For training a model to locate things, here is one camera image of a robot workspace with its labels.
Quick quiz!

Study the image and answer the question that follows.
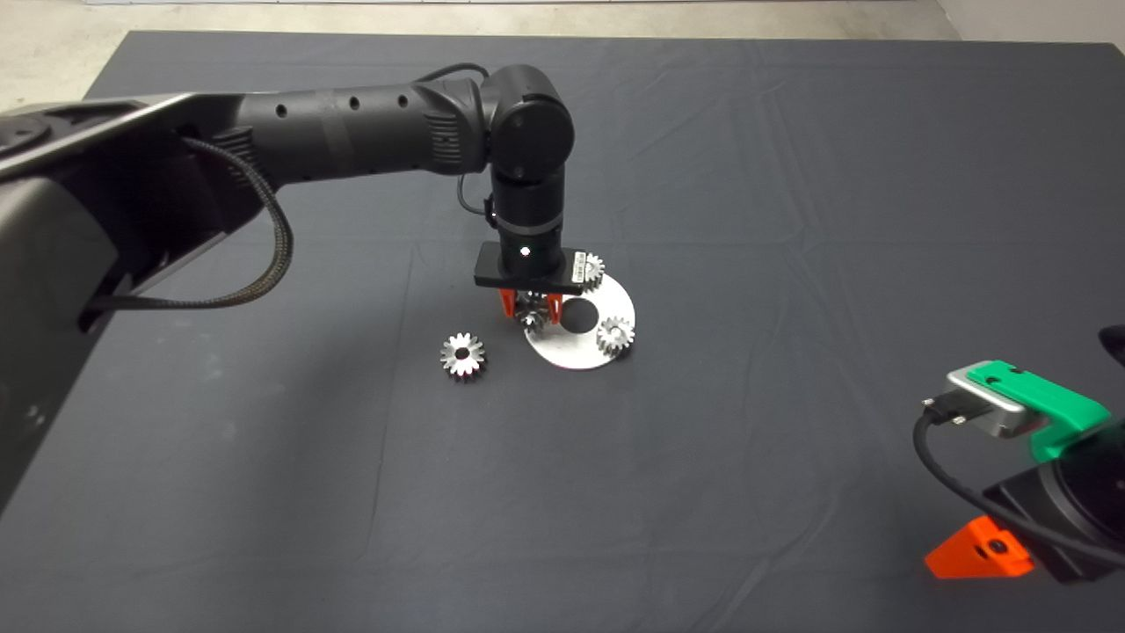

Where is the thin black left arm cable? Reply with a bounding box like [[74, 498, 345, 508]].
[[413, 62, 495, 231]]

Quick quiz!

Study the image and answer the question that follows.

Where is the black braided hose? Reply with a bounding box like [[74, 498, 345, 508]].
[[83, 136, 294, 310]]

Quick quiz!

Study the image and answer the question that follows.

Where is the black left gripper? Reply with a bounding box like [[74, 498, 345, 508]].
[[475, 244, 588, 322]]

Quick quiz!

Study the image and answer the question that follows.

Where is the round metal plate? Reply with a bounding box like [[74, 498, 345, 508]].
[[524, 274, 635, 370]]

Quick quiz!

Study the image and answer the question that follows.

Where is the large steel gear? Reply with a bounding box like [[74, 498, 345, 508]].
[[439, 332, 488, 382]]

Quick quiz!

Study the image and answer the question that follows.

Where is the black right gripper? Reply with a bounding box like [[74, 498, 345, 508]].
[[923, 457, 1125, 583]]

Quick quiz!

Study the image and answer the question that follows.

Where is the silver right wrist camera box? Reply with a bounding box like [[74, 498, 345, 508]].
[[946, 367, 1051, 438]]

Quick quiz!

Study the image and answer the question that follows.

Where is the dark grey table cloth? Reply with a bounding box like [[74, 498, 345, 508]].
[[0, 31, 1125, 633]]

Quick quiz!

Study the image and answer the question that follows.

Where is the green right camera mount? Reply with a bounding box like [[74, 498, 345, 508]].
[[967, 360, 1113, 462]]

